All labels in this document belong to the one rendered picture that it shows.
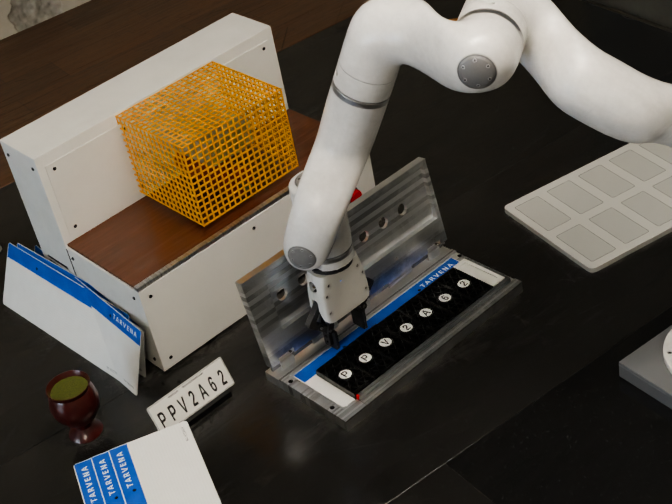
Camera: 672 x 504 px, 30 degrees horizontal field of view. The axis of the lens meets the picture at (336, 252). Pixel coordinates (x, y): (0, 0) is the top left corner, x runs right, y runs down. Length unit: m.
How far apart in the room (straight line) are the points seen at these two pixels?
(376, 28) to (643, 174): 0.90
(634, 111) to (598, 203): 0.70
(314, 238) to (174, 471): 0.41
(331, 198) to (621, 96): 0.46
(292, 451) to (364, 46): 0.67
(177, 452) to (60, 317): 0.54
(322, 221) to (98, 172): 0.55
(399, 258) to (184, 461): 0.59
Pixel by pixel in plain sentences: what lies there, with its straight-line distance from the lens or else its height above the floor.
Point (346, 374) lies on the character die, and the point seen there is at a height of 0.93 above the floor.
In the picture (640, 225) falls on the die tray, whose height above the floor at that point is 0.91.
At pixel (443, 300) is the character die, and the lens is 2.23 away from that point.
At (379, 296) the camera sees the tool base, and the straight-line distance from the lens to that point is 2.28.
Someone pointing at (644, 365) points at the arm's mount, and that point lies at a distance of 2.07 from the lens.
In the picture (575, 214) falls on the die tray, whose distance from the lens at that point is 2.44.
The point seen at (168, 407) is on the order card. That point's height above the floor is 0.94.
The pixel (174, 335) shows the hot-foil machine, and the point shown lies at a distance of 2.24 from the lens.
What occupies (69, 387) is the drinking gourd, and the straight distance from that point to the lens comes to 2.15.
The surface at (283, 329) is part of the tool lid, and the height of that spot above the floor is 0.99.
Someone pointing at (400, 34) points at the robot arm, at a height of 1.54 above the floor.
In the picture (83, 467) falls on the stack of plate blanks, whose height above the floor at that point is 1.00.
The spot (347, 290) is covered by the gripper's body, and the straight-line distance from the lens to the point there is 2.11.
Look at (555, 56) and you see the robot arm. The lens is 1.79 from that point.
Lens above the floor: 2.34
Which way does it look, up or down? 36 degrees down
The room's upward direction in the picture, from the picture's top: 12 degrees counter-clockwise
